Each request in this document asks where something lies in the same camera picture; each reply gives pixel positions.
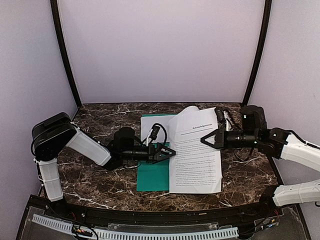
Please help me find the white slotted cable duct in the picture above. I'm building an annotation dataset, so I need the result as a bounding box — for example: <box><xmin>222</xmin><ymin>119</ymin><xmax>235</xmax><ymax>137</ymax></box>
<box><xmin>31</xmin><ymin>214</ymin><xmax>239</xmax><ymax>240</ymax></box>

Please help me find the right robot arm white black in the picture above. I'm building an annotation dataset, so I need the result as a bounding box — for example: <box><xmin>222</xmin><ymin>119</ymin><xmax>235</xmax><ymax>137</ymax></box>
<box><xmin>200</xmin><ymin>127</ymin><xmax>320</xmax><ymax>207</ymax></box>

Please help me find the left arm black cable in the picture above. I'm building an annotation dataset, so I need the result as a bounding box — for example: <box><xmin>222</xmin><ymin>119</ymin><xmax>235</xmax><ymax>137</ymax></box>
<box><xmin>123</xmin><ymin>122</ymin><xmax>168</xmax><ymax>170</ymax></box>

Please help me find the printed paper sheet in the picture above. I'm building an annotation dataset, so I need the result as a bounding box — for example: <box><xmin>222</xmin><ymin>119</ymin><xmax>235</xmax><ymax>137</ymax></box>
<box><xmin>168</xmin><ymin>106</ymin><xmax>223</xmax><ymax>194</ymax></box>

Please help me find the black frame post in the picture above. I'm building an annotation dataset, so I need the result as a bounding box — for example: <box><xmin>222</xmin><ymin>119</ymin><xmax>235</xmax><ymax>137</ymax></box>
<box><xmin>50</xmin><ymin>0</ymin><xmax>82</xmax><ymax>109</ymax></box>
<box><xmin>242</xmin><ymin>0</ymin><xmax>273</xmax><ymax>106</ymax></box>

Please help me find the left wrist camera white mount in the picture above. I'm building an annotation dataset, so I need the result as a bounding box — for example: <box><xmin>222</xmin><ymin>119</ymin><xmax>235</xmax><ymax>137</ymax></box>
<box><xmin>113</xmin><ymin>123</ymin><xmax>162</xmax><ymax>148</ymax></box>

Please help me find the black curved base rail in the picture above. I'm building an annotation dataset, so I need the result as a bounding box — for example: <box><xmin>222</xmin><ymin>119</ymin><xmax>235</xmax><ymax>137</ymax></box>
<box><xmin>26</xmin><ymin>195</ymin><xmax>283</xmax><ymax>231</ymax></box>

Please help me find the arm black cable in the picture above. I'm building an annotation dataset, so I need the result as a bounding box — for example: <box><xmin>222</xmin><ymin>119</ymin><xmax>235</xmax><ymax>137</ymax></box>
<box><xmin>233</xmin><ymin>147</ymin><xmax>257</xmax><ymax>163</ymax></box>
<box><xmin>123</xmin><ymin>122</ymin><xmax>168</xmax><ymax>170</ymax></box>

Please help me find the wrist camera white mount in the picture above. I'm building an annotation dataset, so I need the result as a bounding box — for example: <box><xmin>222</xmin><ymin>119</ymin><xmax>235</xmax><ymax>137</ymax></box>
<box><xmin>214</xmin><ymin>105</ymin><xmax>268</xmax><ymax>131</ymax></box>
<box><xmin>113</xmin><ymin>123</ymin><xmax>162</xmax><ymax>148</ymax></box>

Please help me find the green plastic folder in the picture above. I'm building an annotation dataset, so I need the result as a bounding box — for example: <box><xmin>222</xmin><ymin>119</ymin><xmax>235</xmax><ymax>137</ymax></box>
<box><xmin>136</xmin><ymin>114</ymin><xmax>175</xmax><ymax>192</ymax></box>

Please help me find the white paper sheet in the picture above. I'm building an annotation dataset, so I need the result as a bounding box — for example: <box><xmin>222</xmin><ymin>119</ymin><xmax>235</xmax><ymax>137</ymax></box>
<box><xmin>140</xmin><ymin>114</ymin><xmax>175</xmax><ymax>144</ymax></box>

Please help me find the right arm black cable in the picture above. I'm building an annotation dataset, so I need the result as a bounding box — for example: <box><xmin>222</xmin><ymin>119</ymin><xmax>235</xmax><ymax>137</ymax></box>
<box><xmin>233</xmin><ymin>147</ymin><xmax>257</xmax><ymax>163</ymax></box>

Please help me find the right black frame post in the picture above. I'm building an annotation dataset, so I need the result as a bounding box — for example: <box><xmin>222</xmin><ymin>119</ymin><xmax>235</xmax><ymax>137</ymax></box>
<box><xmin>242</xmin><ymin>0</ymin><xmax>273</xmax><ymax>106</ymax></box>

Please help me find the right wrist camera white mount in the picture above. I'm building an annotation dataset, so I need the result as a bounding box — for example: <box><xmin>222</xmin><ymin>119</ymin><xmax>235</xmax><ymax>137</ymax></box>
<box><xmin>214</xmin><ymin>105</ymin><xmax>268</xmax><ymax>131</ymax></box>

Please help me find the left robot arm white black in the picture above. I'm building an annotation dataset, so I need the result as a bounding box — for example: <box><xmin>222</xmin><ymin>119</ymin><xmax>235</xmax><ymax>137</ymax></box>
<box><xmin>30</xmin><ymin>112</ymin><xmax>176</xmax><ymax>203</ymax></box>

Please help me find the left black frame post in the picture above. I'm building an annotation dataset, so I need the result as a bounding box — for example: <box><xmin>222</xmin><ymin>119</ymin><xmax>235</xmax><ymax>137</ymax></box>
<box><xmin>50</xmin><ymin>0</ymin><xmax>82</xmax><ymax>109</ymax></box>

